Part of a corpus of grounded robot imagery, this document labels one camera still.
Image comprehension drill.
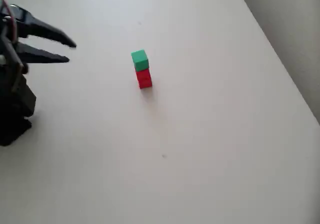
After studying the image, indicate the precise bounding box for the green cube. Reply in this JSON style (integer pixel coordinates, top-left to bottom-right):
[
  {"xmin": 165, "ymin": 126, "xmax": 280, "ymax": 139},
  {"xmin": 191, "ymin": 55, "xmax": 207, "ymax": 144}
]
[{"xmin": 130, "ymin": 49, "xmax": 151, "ymax": 72}]

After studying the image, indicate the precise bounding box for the red and black cable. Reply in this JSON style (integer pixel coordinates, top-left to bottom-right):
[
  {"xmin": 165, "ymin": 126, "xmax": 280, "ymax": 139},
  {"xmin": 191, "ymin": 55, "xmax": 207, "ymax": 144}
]
[{"xmin": 0, "ymin": 0, "xmax": 20, "ymax": 44}]

